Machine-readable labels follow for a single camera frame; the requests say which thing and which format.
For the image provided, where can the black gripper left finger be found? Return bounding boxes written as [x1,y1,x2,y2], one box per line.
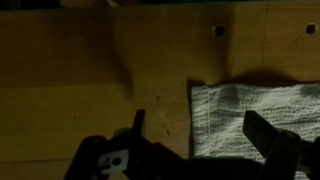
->
[132,109,146,136]

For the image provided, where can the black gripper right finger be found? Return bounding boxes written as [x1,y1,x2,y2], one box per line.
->
[242,110,281,159]

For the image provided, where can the grey striped towel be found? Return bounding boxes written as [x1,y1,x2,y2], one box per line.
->
[191,84,320,180]

